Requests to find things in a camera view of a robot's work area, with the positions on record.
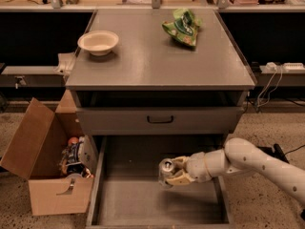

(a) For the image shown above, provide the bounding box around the open cardboard box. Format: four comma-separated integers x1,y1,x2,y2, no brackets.
1,91,96,216

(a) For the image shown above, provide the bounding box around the closed grey top drawer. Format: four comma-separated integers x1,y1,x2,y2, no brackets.
76,107,243,135

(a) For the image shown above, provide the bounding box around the grey drawer cabinet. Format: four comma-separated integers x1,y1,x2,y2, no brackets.
65,8,256,229

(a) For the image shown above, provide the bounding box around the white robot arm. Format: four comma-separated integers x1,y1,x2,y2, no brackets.
159,137,305,205

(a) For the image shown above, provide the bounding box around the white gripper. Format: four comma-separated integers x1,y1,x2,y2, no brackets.
166,152,212,186

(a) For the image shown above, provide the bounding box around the black bar on floor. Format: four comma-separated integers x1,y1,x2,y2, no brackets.
274,144,288,163

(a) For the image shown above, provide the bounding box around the black drawer handle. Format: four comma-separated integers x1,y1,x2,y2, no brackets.
147,115,174,124

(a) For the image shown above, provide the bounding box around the black power adapter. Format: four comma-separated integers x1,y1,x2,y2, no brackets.
258,146,275,156

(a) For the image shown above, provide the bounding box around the white paper bowl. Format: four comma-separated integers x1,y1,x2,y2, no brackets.
77,31,119,56

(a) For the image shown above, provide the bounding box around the white power strip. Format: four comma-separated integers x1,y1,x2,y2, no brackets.
283,63,305,73

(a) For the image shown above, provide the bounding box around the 7up soda can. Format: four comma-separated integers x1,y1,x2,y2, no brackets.
158,158,175,188

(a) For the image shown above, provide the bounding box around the green chip bag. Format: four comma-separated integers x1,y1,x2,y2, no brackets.
162,9,202,48

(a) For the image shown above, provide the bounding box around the black floor cable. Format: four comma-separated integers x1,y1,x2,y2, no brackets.
282,143,305,157

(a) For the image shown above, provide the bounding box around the clutter inside cardboard box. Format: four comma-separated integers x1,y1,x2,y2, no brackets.
59,135,93,178

